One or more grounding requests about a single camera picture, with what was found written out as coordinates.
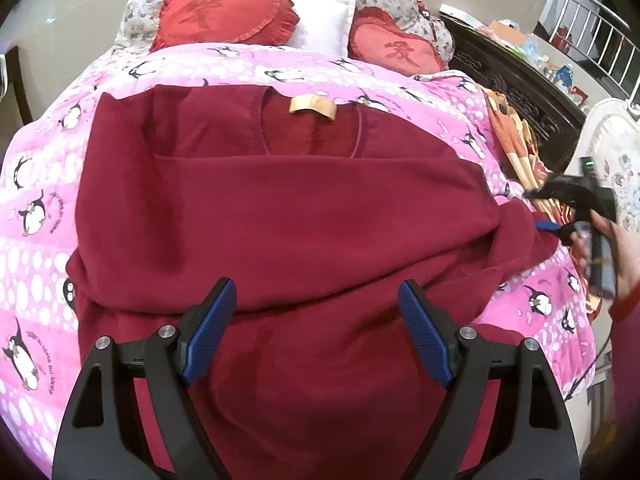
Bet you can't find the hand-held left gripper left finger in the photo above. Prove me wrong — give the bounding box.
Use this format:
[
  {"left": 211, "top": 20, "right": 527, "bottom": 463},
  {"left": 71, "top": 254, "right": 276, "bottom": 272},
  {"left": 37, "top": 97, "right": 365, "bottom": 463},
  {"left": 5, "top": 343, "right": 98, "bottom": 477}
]
[{"left": 52, "top": 277, "right": 238, "bottom": 480}]

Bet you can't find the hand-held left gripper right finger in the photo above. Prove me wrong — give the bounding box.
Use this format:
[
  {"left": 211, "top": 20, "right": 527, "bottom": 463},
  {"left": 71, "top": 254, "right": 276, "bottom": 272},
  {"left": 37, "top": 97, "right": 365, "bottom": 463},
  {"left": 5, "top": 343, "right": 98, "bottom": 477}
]
[{"left": 397, "top": 279, "right": 581, "bottom": 480}]

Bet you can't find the dark red sweater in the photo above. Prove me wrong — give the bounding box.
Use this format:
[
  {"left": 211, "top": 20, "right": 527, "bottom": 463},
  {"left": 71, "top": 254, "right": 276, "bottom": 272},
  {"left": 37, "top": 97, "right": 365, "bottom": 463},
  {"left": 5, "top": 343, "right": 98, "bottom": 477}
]
[{"left": 67, "top": 85, "right": 561, "bottom": 480}]

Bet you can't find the person's right forearm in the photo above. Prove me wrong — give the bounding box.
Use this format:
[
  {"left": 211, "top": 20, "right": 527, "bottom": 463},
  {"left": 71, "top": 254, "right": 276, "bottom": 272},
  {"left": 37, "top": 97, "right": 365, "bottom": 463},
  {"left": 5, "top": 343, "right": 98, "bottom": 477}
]
[{"left": 606, "top": 280, "right": 640, "bottom": 461}]

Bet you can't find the person's right hand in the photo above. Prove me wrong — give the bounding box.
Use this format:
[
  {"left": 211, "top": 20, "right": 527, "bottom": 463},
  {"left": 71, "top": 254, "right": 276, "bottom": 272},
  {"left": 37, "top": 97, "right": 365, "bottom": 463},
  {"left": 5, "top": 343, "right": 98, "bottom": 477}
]
[{"left": 570, "top": 211, "right": 640, "bottom": 303}]

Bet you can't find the orange patterned cloth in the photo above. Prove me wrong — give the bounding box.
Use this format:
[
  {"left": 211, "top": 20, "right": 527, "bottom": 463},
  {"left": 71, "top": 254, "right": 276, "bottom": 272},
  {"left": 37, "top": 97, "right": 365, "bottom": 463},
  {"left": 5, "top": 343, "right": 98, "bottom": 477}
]
[{"left": 482, "top": 89, "right": 606, "bottom": 321}]

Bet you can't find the white floral upholstered chair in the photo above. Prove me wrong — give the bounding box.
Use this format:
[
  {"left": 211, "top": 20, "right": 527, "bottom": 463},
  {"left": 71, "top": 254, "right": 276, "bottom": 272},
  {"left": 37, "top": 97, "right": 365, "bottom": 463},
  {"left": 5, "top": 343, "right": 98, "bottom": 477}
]
[{"left": 565, "top": 97, "right": 640, "bottom": 241}]

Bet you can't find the dark carved wooden cabinet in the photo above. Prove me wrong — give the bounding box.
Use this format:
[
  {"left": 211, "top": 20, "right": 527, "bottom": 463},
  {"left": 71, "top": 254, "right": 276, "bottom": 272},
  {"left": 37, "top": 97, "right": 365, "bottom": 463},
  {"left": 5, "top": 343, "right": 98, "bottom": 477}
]
[{"left": 440, "top": 12, "right": 588, "bottom": 176}]

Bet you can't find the pile of assorted packages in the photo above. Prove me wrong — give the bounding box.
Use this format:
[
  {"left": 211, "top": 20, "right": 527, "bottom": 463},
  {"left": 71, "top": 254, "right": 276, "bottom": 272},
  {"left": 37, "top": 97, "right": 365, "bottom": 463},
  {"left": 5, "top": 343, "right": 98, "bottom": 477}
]
[{"left": 440, "top": 4, "right": 593, "bottom": 111}]

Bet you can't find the metal stair railing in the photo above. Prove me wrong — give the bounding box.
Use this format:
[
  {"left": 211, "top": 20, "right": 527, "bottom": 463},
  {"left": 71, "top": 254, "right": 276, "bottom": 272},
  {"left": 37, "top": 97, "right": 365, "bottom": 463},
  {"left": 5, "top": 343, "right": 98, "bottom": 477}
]
[{"left": 537, "top": 0, "right": 640, "bottom": 106}]

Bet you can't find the pink penguin print blanket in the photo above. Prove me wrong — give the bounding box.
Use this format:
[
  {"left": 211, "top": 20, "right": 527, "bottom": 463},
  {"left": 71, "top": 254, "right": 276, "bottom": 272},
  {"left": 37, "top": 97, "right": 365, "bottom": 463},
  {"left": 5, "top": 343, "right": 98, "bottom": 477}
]
[{"left": 0, "top": 42, "right": 608, "bottom": 480}]

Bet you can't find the small red heart cushion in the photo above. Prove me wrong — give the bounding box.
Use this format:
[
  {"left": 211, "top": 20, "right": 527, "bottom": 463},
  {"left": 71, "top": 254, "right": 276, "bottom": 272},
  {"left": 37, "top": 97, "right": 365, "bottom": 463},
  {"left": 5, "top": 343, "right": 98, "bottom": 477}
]
[{"left": 347, "top": 6, "right": 447, "bottom": 73}]

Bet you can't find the white pillow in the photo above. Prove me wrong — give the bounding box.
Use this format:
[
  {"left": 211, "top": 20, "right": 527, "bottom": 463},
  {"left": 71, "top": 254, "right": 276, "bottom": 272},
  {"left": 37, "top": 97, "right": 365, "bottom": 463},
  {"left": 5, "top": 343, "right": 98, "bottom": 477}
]
[{"left": 282, "top": 0, "right": 357, "bottom": 57}]

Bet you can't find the dark wooden chair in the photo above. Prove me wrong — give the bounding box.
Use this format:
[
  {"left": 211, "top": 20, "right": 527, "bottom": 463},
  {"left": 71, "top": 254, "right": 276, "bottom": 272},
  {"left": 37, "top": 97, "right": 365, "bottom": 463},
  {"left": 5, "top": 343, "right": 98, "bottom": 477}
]
[{"left": 0, "top": 45, "right": 33, "bottom": 128}]

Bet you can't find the large red heart cushion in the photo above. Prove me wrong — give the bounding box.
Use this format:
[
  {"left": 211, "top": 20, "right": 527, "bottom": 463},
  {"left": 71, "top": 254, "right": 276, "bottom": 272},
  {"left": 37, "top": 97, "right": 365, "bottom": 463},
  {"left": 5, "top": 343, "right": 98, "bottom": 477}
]
[{"left": 150, "top": 0, "right": 301, "bottom": 53}]

